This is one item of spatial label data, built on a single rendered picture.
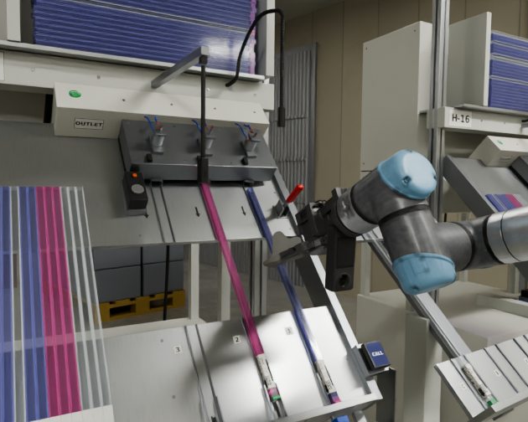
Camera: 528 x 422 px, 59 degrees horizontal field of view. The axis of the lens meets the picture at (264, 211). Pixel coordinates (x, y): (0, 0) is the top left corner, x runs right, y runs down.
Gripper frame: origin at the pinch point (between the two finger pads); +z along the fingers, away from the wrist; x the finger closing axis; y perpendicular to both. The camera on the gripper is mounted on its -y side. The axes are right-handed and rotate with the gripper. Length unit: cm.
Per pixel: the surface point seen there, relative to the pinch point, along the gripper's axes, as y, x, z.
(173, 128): 37.3, 16.8, 10.0
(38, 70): 51, 44, 12
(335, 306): -8.6, -8.6, 3.1
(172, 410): -20.9, 28.2, 1.1
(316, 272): -0.3, -8.0, 5.7
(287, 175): 189, -216, 303
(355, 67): 242, -241, 184
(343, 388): -23.7, -3.4, 0.4
